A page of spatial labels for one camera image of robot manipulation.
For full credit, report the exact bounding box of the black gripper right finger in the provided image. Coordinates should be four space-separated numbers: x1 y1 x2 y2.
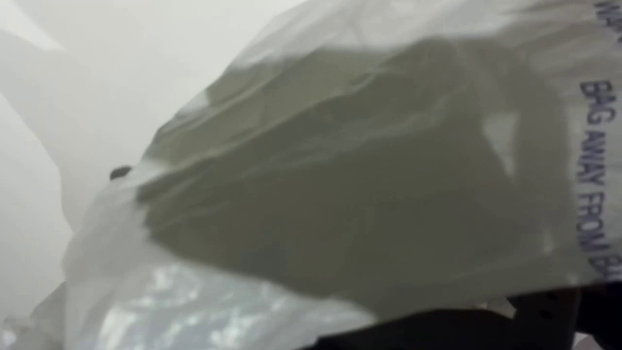
511 273 622 350

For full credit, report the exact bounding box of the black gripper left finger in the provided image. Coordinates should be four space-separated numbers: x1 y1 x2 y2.
301 302 513 350

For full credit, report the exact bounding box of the translucent white plastic bag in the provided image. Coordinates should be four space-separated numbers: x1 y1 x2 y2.
0 0 622 350

